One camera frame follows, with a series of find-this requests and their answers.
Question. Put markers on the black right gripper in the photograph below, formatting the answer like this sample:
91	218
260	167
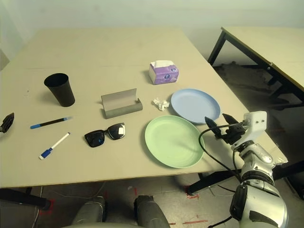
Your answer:
236	134

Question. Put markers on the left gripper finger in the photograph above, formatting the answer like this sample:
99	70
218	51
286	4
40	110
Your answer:
7	122

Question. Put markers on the black pen with blue cap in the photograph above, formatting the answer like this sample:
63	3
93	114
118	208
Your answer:
50	122

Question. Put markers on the white marker with blue cap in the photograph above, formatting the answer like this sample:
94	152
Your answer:
55	145

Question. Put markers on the green plate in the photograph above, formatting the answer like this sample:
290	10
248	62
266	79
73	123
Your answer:
171	142

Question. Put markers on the white tissue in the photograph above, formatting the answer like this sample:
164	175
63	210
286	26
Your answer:
161	104

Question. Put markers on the black sunglasses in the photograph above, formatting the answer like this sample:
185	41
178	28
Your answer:
95	140

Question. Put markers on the grey glasses case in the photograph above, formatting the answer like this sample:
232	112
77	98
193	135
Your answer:
121	110

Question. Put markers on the blue plate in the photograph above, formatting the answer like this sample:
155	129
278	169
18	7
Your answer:
192	104

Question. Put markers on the black plastic cup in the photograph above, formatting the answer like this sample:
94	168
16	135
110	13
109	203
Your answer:
61	92

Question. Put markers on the clear tape on table corner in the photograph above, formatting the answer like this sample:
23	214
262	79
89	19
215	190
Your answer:
280	158

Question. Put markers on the purple tissue pack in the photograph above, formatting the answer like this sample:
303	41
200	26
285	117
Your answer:
164	76

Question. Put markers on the beige side table black legs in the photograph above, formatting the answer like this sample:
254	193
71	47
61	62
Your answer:
273	47

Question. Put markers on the grey robot right leg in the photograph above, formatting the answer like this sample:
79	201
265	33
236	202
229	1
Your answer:
149	211

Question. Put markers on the grey robot leg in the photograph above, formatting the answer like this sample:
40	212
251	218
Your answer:
149	211
90	211

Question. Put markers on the grey robot left leg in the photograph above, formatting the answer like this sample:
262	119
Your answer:
90	211

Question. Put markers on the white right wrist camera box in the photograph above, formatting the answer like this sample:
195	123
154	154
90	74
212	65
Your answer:
255	123

